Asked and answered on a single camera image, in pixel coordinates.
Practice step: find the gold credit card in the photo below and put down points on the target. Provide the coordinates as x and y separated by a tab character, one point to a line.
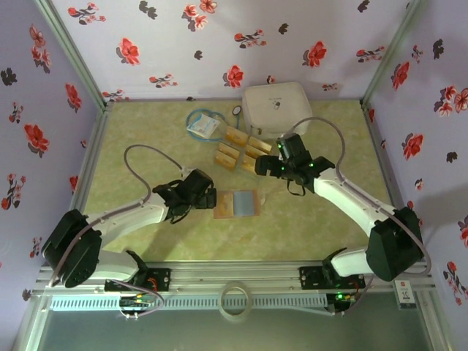
248	164
225	204
260	144
225	159
236	136
252	153
227	149

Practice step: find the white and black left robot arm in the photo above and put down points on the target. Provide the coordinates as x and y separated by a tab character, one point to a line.
128	219

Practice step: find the aluminium frame post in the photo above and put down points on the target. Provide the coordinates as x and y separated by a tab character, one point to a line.
433	321
75	55
31	321
390	55

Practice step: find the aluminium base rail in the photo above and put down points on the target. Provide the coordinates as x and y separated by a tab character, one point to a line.
234	272

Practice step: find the aluminium side rail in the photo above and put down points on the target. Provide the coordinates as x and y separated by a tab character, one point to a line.
93	153
378	153

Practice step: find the green circuit board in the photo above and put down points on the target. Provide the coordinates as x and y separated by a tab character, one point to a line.
137	302
342	297

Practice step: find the blue stethoscope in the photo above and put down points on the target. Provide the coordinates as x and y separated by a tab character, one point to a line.
237	110

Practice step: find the white zippered medical case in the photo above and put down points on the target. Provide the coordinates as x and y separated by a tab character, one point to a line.
276	104

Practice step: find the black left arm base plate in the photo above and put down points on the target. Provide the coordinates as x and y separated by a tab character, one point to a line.
161	279

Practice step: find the white and blue packet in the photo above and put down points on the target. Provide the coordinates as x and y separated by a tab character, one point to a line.
203	125

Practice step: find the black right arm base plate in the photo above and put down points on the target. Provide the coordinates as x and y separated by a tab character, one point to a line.
311	278

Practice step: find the clear tape roll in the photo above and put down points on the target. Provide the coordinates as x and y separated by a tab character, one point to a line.
220	303

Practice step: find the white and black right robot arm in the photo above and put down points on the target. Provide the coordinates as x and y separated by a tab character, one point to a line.
347	197

